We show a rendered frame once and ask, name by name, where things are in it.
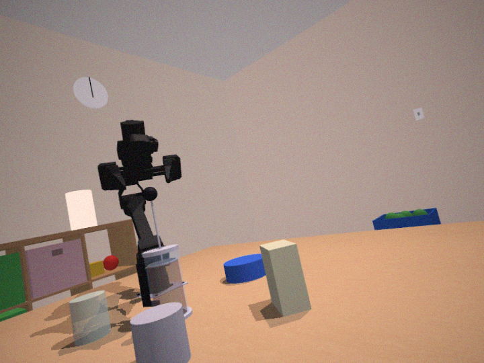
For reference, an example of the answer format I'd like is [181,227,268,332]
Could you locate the coffee press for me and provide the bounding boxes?
[136,187,192,320]

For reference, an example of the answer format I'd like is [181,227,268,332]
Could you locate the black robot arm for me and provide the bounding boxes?
[116,120,159,264]

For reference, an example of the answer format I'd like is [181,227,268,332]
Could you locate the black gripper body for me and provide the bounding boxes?
[98,155,182,190]

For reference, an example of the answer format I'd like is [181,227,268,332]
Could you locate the blue round disc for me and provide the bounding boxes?
[223,253,266,284]

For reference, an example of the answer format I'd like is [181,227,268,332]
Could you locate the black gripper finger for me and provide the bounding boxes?
[164,158,177,183]
[104,165,126,190]

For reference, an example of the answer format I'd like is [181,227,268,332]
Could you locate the grey cylinder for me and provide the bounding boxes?
[130,302,192,363]
[69,290,112,346]

